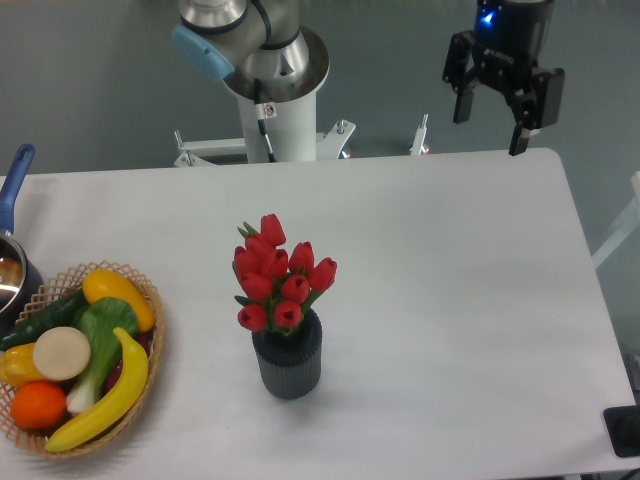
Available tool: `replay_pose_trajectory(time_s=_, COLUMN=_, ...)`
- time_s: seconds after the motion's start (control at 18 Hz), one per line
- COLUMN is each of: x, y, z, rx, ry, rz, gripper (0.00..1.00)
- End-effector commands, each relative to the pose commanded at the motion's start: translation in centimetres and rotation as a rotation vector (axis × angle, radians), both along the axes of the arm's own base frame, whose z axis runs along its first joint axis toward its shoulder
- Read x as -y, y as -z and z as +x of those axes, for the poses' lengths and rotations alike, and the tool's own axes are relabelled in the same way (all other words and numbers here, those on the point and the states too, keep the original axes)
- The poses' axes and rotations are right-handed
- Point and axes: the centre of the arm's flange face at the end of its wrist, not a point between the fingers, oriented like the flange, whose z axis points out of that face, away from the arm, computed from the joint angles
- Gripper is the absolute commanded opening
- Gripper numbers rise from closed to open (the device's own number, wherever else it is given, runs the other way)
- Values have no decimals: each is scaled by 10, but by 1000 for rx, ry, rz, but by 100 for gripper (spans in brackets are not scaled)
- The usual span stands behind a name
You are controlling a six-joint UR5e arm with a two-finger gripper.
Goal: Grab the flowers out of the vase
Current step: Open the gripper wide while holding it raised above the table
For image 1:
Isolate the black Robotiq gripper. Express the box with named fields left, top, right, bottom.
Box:
left=442, top=1, right=565, bottom=156

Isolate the red tulip bouquet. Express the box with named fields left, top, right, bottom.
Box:
left=232, top=213, right=338, bottom=336

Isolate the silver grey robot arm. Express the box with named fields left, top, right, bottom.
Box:
left=171, top=1, right=565, bottom=163

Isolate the dark grey ribbed vase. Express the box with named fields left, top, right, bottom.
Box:
left=252, top=309, right=323, bottom=400

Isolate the silver table clamp screw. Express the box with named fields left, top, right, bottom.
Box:
left=409, top=113, right=429, bottom=156

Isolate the black device at table edge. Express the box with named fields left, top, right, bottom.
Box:
left=603, top=405, right=640, bottom=458

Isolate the dark red fruit toy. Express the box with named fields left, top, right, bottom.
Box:
left=103, top=332, right=152, bottom=394

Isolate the yellow squash toy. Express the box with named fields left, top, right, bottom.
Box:
left=82, top=269, right=155, bottom=333

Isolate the green white bok choy toy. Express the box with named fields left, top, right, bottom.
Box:
left=67, top=297, right=138, bottom=416

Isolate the woven wicker basket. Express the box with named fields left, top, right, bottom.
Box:
left=1, top=260, right=165, bottom=459

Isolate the yellow plastic banana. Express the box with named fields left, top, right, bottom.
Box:
left=45, top=327, right=149, bottom=453

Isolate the green cucumber toy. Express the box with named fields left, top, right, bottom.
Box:
left=1, top=289, right=88, bottom=351

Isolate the beige round disc toy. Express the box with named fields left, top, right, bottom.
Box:
left=32, top=327, right=91, bottom=381

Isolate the yellow bell pepper toy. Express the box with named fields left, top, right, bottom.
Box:
left=1, top=343, right=46, bottom=389

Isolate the orange plastic fruit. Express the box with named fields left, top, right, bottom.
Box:
left=10, top=381, right=66, bottom=430

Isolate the white metal mounting bracket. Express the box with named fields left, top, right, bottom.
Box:
left=173, top=119, right=356, bottom=167

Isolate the white frame at right edge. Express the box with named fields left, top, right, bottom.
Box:
left=591, top=171, right=639, bottom=269

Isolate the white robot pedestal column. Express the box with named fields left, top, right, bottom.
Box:
left=236, top=93, right=316, bottom=164

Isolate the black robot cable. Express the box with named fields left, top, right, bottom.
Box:
left=252, top=78, right=278, bottom=164

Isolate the blue handled steel saucepan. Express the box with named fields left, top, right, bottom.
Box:
left=1, top=144, right=43, bottom=336

